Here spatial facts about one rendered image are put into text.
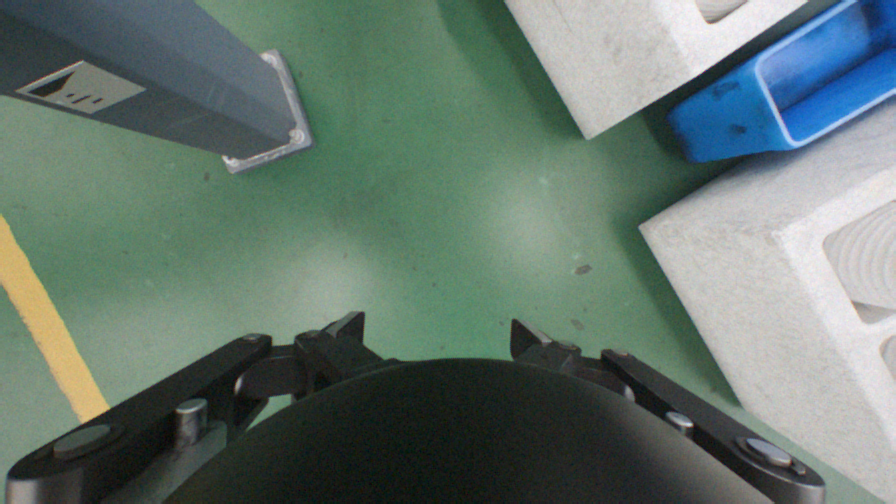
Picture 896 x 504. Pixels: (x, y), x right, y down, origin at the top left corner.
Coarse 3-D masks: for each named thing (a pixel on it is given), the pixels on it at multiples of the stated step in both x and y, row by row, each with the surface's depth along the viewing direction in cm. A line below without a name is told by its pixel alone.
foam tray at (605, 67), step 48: (528, 0) 32; (576, 0) 27; (624, 0) 22; (672, 0) 20; (768, 0) 20; (576, 48) 30; (624, 48) 25; (672, 48) 21; (720, 48) 21; (576, 96) 35; (624, 96) 28
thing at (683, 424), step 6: (666, 414) 6; (672, 414) 6; (678, 414) 6; (666, 420) 6; (672, 420) 6; (678, 420) 6; (684, 420) 6; (690, 420) 6; (672, 426) 6; (678, 426) 6; (684, 426) 6; (690, 426) 6; (684, 432) 6; (690, 432) 6; (690, 438) 6
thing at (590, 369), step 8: (584, 360) 10; (592, 360) 10; (584, 368) 9; (592, 368) 9; (600, 368) 9; (576, 376) 10; (584, 376) 9; (592, 376) 9; (600, 376) 9; (608, 376) 9; (600, 384) 9; (608, 384) 9; (616, 384) 9; (624, 384) 9; (616, 392) 9; (624, 392) 9; (632, 392) 9; (632, 400) 9
